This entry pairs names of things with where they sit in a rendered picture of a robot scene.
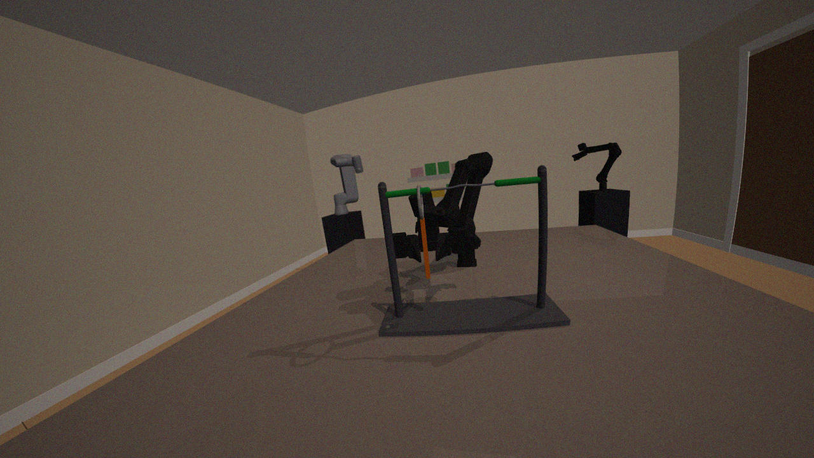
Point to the orange long bar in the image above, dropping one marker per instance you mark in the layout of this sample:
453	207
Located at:
423	231

